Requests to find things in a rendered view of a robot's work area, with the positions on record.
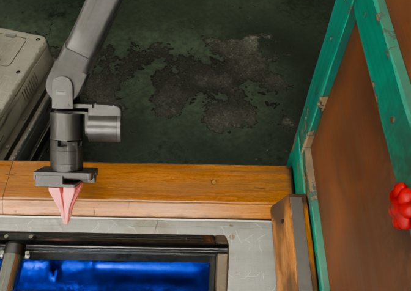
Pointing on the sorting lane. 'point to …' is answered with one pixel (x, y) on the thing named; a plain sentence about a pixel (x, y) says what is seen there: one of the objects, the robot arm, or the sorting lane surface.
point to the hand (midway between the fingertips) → (66, 218)
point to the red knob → (400, 206)
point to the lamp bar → (123, 261)
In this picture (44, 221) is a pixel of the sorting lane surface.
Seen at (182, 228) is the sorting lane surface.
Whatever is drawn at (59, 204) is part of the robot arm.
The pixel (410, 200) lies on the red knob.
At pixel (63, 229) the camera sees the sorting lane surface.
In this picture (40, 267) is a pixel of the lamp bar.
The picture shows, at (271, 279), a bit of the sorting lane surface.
